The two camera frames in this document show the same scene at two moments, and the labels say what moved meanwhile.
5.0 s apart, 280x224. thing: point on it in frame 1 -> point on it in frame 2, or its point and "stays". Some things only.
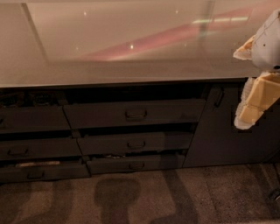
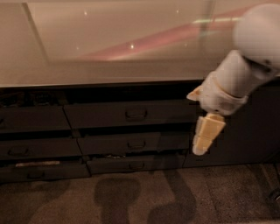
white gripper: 268,48 -> 217,97
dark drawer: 109,164 stays
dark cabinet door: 215,141 stays
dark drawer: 166,143 stays
